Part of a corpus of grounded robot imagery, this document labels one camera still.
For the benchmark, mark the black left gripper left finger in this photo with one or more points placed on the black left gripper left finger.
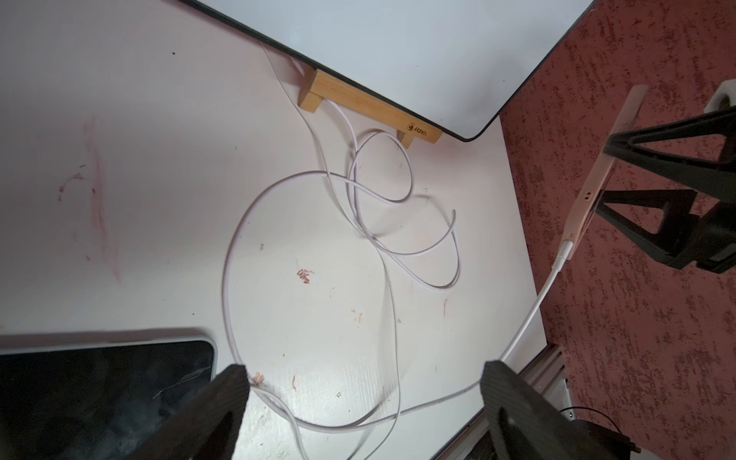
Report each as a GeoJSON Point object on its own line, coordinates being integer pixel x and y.
{"type": "Point", "coordinates": [208, 427]}

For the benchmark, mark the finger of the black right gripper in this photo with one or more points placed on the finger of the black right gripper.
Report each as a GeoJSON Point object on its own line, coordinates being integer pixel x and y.
{"type": "Point", "coordinates": [715, 178]}
{"type": "Point", "coordinates": [680, 238]}

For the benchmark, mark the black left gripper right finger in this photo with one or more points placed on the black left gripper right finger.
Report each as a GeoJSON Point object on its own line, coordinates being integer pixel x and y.
{"type": "Point", "coordinates": [525, 426]}

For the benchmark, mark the black phone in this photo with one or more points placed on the black phone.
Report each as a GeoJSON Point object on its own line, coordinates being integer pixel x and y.
{"type": "Point", "coordinates": [96, 402]}

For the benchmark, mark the pink-cased phone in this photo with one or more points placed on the pink-cased phone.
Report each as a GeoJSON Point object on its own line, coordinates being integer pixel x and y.
{"type": "Point", "coordinates": [582, 209]}

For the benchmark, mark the wooden board stand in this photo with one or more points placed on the wooden board stand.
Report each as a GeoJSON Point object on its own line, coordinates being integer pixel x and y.
{"type": "Point", "coordinates": [321, 87]}

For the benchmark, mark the white board black frame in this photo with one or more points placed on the white board black frame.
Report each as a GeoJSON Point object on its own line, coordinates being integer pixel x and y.
{"type": "Point", "coordinates": [453, 64]}

